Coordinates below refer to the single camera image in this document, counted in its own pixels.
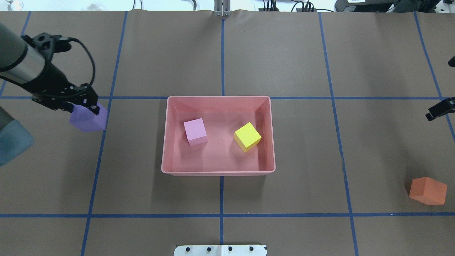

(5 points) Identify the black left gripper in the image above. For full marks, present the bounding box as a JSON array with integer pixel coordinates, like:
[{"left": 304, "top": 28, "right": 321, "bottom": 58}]
[{"left": 31, "top": 63, "right": 100, "bottom": 115}]

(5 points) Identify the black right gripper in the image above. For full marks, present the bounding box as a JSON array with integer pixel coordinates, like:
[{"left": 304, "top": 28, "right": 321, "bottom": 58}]
[{"left": 425, "top": 97, "right": 455, "bottom": 122}]

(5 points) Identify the purple foam block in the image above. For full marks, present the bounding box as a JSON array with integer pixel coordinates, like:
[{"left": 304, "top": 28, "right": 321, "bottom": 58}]
[{"left": 69, "top": 103, "right": 108, "bottom": 132}]

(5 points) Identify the orange foam block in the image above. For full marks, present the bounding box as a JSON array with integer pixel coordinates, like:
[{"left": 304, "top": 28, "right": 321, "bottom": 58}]
[{"left": 409, "top": 177, "right": 448, "bottom": 206}]

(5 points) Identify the light pink foam block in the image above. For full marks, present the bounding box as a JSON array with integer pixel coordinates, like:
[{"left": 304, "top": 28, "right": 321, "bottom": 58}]
[{"left": 183, "top": 118, "right": 208, "bottom": 146}]

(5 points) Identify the yellow foam block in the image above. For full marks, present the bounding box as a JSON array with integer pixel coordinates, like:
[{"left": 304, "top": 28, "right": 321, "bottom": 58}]
[{"left": 234, "top": 123, "right": 262, "bottom": 153}]

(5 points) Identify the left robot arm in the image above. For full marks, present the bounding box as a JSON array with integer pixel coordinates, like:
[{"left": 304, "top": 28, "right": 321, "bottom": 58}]
[{"left": 1, "top": 25, "right": 107, "bottom": 132}]

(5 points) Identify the pink plastic bin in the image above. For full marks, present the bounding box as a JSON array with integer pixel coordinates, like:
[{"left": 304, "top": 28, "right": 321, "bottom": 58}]
[{"left": 161, "top": 96, "right": 276, "bottom": 176}]

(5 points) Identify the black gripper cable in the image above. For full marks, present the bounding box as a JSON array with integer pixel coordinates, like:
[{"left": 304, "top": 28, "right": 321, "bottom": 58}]
[{"left": 68, "top": 37, "right": 96, "bottom": 87}]

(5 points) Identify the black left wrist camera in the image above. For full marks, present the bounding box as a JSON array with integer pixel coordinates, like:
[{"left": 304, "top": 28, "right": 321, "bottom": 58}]
[{"left": 21, "top": 33, "right": 72, "bottom": 53}]

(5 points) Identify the aluminium frame post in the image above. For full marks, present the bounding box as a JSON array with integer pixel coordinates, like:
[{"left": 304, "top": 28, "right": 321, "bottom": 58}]
[{"left": 213, "top": 0, "right": 232, "bottom": 17}]

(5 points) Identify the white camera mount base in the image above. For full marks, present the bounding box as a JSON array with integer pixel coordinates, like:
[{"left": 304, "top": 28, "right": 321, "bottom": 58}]
[{"left": 173, "top": 244, "right": 268, "bottom": 256}]

